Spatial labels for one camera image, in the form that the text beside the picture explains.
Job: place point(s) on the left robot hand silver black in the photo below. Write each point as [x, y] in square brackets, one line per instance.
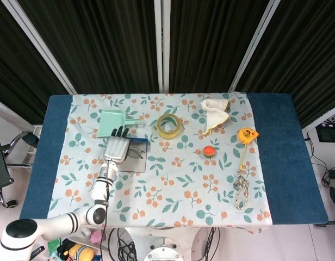
[117, 148]

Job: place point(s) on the thin wire eyeglasses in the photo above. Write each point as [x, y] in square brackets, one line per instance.
[136, 152]

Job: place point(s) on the grey metal tray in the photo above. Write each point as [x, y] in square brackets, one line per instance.
[137, 164]

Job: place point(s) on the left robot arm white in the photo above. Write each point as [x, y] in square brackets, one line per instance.
[100, 185]

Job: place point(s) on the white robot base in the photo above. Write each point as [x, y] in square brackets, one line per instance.
[162, 244]

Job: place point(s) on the mint green dustpan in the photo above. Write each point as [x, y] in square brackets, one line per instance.
[109, 122]

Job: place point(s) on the clear yellowish tape roll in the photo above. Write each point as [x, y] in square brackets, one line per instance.
[168, 135]

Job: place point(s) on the floral fruit print tablecloth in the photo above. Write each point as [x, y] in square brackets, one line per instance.
[170, 190]

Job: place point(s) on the small watermelon slice toy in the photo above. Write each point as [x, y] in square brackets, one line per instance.
[209, 151]

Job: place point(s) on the white cloth yellow edge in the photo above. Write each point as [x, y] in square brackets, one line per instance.
[213, 114]

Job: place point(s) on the black pleated partition panel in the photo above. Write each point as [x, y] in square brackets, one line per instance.
[211, 43]
[306, 54]
[18, 70]
[102, 46]

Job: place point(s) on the yellow minion plush toy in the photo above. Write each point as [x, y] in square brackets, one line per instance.
[81, 251]

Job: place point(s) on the green snack packet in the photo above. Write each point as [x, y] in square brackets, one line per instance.
[54, 246]

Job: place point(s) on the yellow tape measure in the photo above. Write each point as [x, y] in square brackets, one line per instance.
[246, 135]

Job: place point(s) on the blue table cover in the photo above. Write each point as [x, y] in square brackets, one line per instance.
[287, 163]

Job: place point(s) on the dark computer monitor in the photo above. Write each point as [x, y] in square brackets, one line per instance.
[329, 133]

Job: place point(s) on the black chair base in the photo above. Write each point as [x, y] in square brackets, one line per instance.
[334, 193]

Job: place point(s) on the white partition post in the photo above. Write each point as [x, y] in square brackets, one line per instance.
[162, 46]
[42, 43]
[254, 46]

